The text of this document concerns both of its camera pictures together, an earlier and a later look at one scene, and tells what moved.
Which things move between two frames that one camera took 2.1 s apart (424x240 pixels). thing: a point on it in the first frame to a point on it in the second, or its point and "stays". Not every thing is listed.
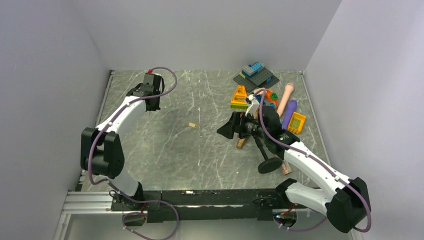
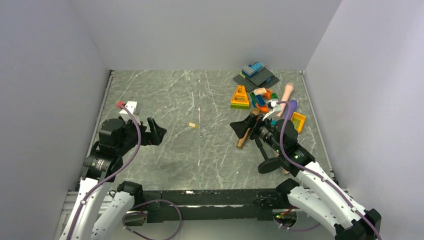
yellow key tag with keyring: (192, 125) stays
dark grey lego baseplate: (262, 78) stays
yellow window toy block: (296, 123) stays
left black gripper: (156, 107) to (157, 133)
